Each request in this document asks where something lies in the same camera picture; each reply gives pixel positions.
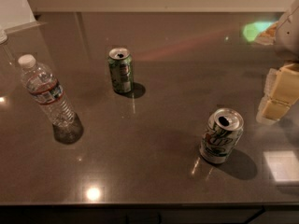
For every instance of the clear glass container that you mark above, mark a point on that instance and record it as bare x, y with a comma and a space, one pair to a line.
8, 72

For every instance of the green soda can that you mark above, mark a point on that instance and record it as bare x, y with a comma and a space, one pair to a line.
121, 70

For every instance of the clear plastic water bottle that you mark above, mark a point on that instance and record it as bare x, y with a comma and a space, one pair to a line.
46, 90

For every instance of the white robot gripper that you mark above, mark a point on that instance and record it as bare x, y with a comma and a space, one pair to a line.
289, 37

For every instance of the white 7up can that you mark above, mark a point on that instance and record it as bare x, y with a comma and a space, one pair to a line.
223, 131

